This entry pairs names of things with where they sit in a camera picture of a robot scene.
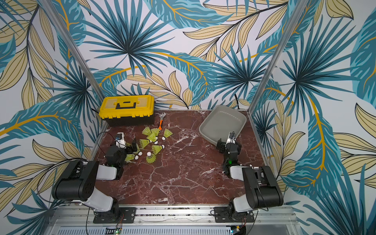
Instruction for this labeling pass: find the right aluminium frame post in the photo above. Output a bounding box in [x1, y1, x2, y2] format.
[248, 0, 309, 115]

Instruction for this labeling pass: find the aluminium frame post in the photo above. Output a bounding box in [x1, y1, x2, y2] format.
[248, 0, 309, 115]
[39, 0, 104, 102]

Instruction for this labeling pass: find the yellow-green shuttlecock seven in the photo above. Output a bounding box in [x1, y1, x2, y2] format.
[146, 152, 156, 164]

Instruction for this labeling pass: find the yellow-green shuttlecock one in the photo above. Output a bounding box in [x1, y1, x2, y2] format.
[162, 129, 173, 141]

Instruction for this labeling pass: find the yellow-green shuttlecock four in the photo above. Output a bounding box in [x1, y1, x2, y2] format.
[142, 127, 152, 136]

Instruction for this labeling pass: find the yellow-green shuttlecock two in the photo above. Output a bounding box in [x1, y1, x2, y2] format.
[152, 145, 165, 155]

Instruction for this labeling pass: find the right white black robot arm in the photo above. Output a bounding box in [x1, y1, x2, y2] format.
[214, 139, 284, 222]

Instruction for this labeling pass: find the left aluminium frame post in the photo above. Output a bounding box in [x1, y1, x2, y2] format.
[39, 0, 104, 102]

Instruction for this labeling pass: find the yellow black toolbox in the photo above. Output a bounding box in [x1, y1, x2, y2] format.
[99, 95, 155, 127]

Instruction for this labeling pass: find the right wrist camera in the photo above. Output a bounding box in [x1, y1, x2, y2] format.
[226, 132, 236, 144]

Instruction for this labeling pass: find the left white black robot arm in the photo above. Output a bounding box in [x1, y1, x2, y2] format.
[52, 139, 137, 224]

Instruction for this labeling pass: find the yellow-green shuttlecock eight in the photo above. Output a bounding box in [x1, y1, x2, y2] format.
[125, 154, 142, 163]

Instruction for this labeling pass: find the aluminium front rail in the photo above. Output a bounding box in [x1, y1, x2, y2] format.
[44, 204, 303, 235]

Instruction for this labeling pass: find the yellow-green shuttlecock six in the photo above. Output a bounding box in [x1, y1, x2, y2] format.
[139, 139, 150, 149]

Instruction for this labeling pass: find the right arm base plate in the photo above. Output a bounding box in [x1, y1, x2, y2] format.
[213, 206, 255, 223]

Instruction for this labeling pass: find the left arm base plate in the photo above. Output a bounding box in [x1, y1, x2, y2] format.
[93, 207, 137, 224]

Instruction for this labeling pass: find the yellow-green shuttlecock three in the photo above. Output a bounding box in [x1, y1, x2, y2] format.
[147, 133, 158, 145]

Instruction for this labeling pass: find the yellow-green shuttlecock five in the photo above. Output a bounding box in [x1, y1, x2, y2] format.
[151, 128, 160, 137]

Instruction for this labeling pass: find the grey plastic storage tray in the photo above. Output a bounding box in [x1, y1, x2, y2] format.
[199, 105, 247, 146]

